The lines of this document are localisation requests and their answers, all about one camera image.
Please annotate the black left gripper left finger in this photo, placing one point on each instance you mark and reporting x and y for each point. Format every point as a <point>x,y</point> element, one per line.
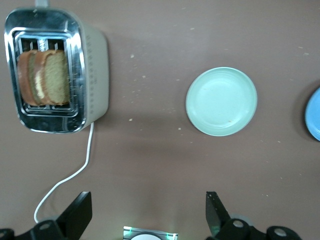
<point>72,220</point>

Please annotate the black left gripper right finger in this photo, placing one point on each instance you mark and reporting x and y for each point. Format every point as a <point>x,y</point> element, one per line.
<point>216,220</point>

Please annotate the brown bread slice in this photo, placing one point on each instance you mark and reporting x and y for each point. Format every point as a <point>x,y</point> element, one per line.
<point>23,77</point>
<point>56,77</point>

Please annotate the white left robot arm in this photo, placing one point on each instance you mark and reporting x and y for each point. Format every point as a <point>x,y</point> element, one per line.
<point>146,237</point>

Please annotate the green round plate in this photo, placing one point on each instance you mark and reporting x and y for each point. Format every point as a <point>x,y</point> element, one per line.
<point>221,101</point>

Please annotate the blue round plate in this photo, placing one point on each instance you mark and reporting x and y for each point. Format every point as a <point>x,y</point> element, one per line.
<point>315,115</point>

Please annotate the beige chrome toaster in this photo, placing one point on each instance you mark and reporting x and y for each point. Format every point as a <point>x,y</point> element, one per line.
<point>95,75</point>

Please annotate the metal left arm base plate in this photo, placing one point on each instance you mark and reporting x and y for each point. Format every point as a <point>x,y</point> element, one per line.
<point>130,231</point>

